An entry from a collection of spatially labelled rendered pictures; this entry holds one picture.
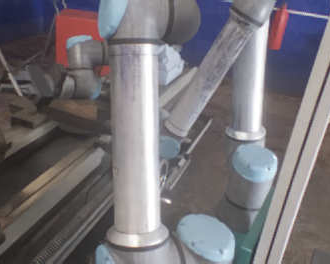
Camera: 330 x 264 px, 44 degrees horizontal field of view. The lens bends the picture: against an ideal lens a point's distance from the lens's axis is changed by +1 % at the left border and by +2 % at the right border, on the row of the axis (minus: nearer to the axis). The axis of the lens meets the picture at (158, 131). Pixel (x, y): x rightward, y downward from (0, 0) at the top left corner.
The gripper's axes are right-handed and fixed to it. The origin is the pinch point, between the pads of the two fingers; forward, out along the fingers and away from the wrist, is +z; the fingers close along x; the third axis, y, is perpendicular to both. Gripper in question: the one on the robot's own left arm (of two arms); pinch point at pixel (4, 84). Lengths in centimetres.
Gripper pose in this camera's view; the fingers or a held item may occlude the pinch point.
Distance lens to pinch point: 132.9
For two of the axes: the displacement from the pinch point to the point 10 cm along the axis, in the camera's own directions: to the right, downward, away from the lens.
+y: -5.6, 6.0, 5.7
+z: -6.8, 0.5, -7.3
